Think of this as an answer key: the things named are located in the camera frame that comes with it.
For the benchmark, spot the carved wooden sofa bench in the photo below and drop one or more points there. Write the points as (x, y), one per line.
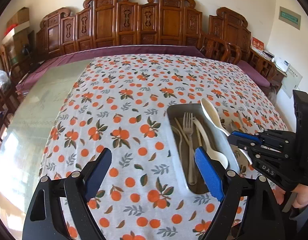
(107, 23)

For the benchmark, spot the grey wall panel box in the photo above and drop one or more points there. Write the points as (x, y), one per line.
(290, 17)

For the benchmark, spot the black desk lamp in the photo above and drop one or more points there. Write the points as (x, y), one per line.
(30, 56)

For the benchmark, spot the right hand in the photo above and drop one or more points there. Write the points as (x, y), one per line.
(301, 196)

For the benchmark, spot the cardboard box on top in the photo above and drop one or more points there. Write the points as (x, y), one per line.
(19, 17)

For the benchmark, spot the white plastic long spoon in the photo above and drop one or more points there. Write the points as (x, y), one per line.
(219, 134)

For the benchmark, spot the purple armchair cushion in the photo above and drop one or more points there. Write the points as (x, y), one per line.
(253, 74)

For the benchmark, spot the white plastic bag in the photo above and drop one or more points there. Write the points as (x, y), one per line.
(5, 82)

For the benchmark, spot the stacked cardboard boxes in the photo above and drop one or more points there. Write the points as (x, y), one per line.
(14, 42)

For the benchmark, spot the white plastic soup spoon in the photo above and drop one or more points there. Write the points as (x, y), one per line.
(204, 140)

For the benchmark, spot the orange print tablecloth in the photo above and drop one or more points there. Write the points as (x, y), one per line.
(120, 102)

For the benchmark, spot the carved wooden armchair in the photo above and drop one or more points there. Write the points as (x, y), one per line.
(228, 37)

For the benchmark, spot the metal fork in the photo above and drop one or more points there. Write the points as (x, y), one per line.
(188, 130)

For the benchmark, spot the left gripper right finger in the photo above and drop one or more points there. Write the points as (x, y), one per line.
(262, 217)

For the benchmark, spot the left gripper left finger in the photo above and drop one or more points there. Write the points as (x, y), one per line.
(45, 219)

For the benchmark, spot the white electrical cabinet door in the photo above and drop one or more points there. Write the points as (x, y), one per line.
(291, 81)

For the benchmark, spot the wooden dining chair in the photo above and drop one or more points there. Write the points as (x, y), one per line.
(9, 103)

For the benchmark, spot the red gift box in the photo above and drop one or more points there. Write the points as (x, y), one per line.
(257, 44)

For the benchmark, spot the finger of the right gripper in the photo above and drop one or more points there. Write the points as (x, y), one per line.
(249, 148)
(236, 135)

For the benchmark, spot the wooden side table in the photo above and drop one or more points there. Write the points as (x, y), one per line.
(266, 68)

